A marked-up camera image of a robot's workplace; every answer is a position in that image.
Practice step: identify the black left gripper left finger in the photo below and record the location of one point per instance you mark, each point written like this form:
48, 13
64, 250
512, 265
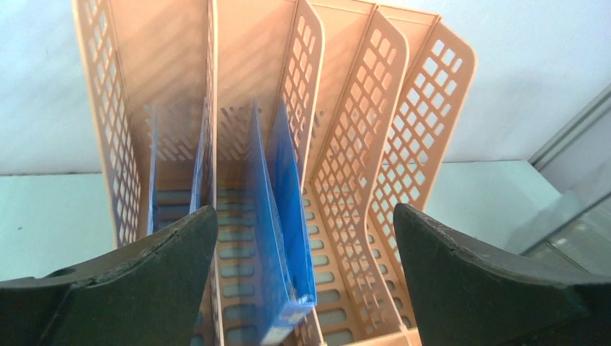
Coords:
145, 293

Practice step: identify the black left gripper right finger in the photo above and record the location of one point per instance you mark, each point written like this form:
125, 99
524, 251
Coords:
467, 292

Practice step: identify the blue folder top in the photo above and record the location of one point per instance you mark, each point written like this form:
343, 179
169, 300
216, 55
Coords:
180, 145

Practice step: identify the blue folder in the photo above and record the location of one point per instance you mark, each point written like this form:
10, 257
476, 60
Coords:
287, 281
180, 145

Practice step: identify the clear plastic drawer cabinet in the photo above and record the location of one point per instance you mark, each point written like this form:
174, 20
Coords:
569, 233

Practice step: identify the orange plastic file organizer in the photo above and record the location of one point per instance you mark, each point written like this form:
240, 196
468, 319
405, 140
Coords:
303, 123

